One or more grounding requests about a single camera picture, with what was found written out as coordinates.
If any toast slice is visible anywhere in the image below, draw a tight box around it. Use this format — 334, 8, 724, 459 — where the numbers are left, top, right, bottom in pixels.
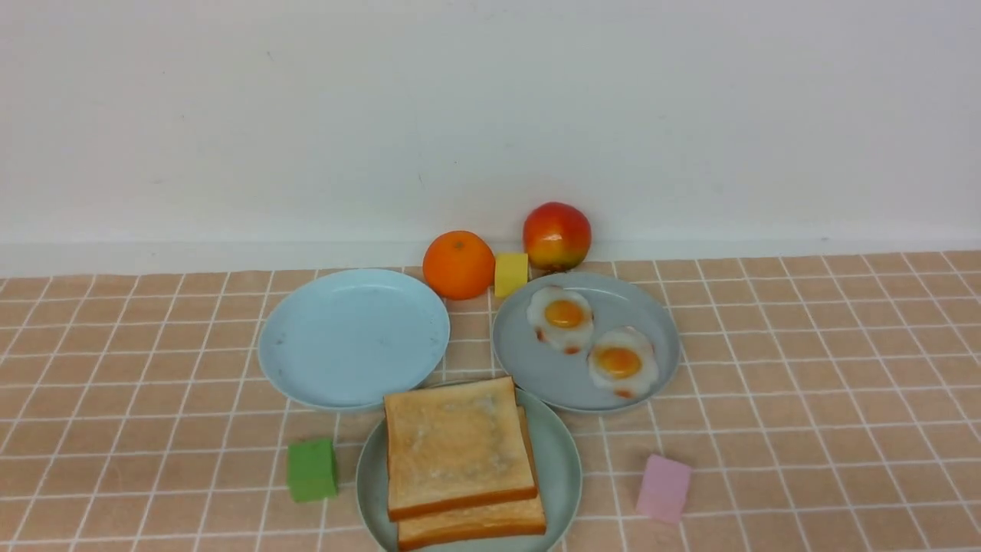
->
383, 376, 539, 523
392, 405, 546, 551

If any yellow cube block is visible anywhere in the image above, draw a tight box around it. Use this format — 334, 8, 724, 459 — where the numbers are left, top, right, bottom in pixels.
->
494, 252, 530, 298

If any front fried egg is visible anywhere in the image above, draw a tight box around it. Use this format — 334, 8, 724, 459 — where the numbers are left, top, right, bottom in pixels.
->
586, 326, 660, 399

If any green cube block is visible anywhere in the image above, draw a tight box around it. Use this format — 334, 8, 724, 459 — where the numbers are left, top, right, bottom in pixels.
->
287, 438, 339, 504

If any red yellow apple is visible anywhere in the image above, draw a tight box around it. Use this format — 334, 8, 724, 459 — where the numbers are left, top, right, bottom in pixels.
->
523, 202, 592, 272

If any fried egg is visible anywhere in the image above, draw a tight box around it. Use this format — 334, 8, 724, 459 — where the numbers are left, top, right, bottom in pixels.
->
526, 285, 593, 354
586, 326, 660, 399

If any orange fruit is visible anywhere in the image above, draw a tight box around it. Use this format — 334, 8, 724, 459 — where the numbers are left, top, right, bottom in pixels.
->
422, 230, 495, 301

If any grey plate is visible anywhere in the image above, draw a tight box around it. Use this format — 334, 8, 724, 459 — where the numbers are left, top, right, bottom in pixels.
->
491, 272, 682, 413

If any green plate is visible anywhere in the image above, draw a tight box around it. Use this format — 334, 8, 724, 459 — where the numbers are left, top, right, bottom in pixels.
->
355, 390, 584, 551

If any pink cube block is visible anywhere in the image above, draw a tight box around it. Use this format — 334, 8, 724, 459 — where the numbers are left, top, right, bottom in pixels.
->
635, 455, 691, 524

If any light blue plate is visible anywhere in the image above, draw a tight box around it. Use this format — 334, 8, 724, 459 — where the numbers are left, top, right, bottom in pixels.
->
257, 268, 451, 411

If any back fried egg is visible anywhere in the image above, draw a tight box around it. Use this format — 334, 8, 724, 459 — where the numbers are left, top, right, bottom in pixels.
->
526, 285, 593, 354

